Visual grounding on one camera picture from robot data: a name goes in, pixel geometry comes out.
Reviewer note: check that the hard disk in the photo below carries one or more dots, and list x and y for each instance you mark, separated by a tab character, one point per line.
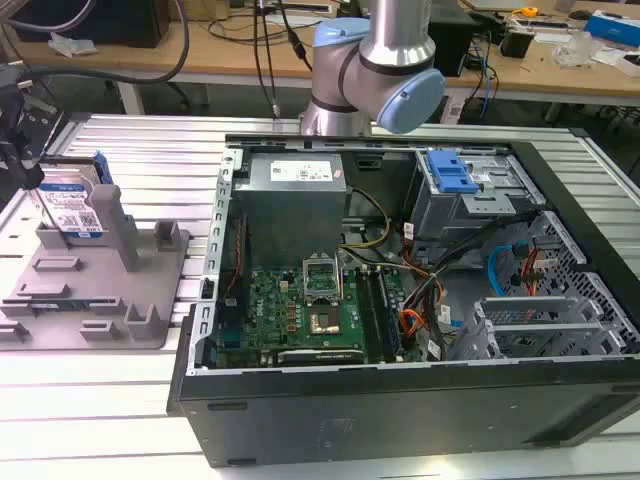
70	205

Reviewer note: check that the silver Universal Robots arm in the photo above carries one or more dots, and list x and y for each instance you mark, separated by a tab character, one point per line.
367	75

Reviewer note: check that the metal disk bay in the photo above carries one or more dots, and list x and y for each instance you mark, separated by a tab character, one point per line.
475	210

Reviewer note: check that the RAM stick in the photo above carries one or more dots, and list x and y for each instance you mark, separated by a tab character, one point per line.
60	303

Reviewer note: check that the grey parts rack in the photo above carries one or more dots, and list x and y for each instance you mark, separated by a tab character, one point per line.
100	300

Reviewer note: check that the wooden desk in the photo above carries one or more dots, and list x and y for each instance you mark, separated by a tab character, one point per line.
540	75
225	55

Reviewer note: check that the grey power supply unit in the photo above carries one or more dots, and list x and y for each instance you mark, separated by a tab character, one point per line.
290	210

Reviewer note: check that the green motherboard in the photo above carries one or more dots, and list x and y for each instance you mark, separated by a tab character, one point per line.
270	310

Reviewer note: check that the CPU socket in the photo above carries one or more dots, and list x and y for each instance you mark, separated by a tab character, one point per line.
325	321

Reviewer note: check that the black graphics card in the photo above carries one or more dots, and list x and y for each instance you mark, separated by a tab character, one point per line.
320	357

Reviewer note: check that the black RAM slot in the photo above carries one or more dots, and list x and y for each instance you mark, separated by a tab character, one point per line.
369	310
386	310

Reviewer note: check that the blue plastic bay latch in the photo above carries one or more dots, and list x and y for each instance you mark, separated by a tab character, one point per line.
452	172

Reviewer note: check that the black desktop computer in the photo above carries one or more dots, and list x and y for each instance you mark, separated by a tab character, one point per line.
450	40

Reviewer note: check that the black open PC case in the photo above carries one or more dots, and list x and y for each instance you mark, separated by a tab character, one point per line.
400	420

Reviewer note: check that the small black box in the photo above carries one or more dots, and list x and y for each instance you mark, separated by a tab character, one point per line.
517	42

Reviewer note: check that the yellow tape measure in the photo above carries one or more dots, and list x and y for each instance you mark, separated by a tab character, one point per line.
529	11

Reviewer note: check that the blue cardboard box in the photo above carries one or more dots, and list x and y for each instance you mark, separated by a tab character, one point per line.
612	30

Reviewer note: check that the silver expansion slot bracket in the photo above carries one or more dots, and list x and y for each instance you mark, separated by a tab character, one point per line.
530	302
545	330

